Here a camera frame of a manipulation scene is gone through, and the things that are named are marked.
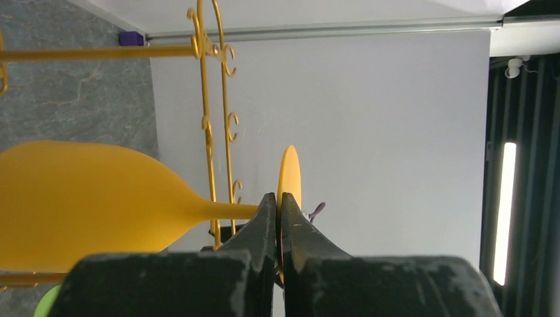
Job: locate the green plastic wine glass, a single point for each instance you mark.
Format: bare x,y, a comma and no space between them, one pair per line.
46,302

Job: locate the yellow plastic wine glass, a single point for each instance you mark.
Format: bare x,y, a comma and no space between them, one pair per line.
64,201

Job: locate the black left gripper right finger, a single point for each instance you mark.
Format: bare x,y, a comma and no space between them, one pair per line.
320,279

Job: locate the purple cube block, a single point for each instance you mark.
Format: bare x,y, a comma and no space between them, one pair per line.
131,39

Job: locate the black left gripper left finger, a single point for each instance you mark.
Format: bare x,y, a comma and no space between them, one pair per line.
235,280

